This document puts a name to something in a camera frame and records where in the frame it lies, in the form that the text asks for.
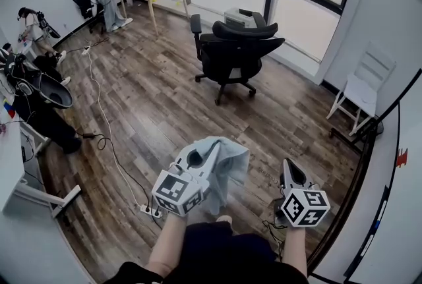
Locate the white toaster oven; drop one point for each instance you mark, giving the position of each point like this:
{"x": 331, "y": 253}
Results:
{"x": 232, "y": 16}

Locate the small white table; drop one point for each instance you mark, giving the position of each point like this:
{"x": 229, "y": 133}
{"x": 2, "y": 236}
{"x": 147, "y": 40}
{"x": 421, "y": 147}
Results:
{"x": 28, "y": 45}

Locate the dark oval back pack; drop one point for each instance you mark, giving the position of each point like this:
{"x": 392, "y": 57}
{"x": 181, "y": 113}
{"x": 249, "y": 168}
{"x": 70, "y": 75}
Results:
{"x": 56, "y": 91}

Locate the white desk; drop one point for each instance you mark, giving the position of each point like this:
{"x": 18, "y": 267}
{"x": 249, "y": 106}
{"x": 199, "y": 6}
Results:
{"x": 10, "y": 157}

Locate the light blue clothes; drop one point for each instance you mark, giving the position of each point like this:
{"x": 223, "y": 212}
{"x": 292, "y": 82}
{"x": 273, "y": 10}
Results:
{"x": 227, "y": 170}

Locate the black flat device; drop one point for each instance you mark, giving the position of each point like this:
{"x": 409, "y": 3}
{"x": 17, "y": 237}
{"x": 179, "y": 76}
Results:
{"x": 245, "y": 12}

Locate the red sticker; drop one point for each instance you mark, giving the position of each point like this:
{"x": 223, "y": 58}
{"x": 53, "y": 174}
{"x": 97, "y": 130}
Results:
{"x": 402, "y": 157}

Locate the person's black clothing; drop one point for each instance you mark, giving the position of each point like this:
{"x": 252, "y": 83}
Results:
{"x": 214, "y": 256}

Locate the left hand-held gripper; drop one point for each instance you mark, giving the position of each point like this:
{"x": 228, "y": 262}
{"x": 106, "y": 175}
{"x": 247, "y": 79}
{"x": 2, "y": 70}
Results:
{"x": 174, "y": 188}

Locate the person's cream clog shoe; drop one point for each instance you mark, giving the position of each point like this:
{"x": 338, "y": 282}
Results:
{"x": 224, "y": 218}

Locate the person's left forearm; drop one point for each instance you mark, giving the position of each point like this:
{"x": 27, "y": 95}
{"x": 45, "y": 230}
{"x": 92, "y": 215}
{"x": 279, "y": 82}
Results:
{"x": 168, "y": 243}

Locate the person's right forearm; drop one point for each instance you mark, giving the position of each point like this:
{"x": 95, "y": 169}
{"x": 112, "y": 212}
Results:
{"x": 296, "y": 249}

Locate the colourful toy blocks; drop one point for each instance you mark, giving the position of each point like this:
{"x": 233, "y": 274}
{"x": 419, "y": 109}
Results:
{"x": 10, "y": 108}

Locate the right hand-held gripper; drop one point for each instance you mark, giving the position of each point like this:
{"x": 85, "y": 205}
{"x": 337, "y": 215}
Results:
{"x": 305, "y": 208}

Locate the black-framed whiteboard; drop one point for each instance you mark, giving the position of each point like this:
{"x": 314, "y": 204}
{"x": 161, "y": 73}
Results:
{"x": 409, "y": 210}

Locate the black office chair with headrest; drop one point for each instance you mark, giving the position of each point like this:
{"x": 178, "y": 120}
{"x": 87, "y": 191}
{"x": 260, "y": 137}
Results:
{"x": 230, "y": 55}

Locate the white folding chair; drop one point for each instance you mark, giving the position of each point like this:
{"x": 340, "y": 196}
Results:
{"x": 362, "y": 91}

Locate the white power strip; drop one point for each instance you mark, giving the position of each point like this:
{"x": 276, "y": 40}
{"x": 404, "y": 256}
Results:
{"x": 146, "y": 209}
{"x": 85, "y": 51}

